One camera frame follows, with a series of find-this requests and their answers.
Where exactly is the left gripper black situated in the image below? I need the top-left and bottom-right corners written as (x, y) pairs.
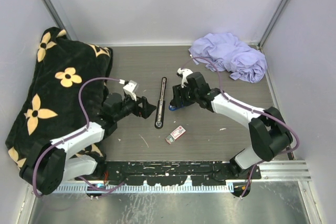
top-left (114, 93), bottom-right (156, 122)

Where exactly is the blue stapler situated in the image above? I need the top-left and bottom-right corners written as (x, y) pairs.
top-left (169, 103), bottom-right (184, 111)

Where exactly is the black stapler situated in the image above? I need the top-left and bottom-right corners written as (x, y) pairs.
top-left (154, 77), bottom-right (167, 129)

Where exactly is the red white staple box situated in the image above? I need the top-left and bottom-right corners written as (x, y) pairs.
top-left (165, 126), bottom-right (186, 144)

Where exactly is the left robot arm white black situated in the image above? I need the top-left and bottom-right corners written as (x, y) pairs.
top-left (19, 93), bottom-right (156, 195)

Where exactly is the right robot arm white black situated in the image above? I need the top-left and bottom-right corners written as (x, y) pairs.
top-left (170, 68), bottom-right (293, 179)

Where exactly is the lavender crumpled cloth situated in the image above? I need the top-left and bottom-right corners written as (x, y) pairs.
top-left (189, 33), bottom-right (267, 83)

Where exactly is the black floral blanket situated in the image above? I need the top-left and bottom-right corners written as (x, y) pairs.
top-left (5, 27), bottom-right (113, 168)

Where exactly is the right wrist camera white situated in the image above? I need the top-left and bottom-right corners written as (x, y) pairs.
top-left (176, 68), bottom-right (193, 88)

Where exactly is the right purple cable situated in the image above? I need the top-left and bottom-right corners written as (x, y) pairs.
top-left (182, 57), bottom-right (300, 198)

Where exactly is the purple cable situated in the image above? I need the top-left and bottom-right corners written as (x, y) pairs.
top-left (182, 57), bottom-right (300, 198)
top-left (33, 77), bottom-right (127, 198)

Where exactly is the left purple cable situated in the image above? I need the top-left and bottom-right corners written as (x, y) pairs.
top-left (33, 77), bottom-right (127, 198)

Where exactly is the white cable duct strip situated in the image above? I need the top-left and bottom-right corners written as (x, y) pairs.
top-left (54, 183), bottom-right (234, 194)

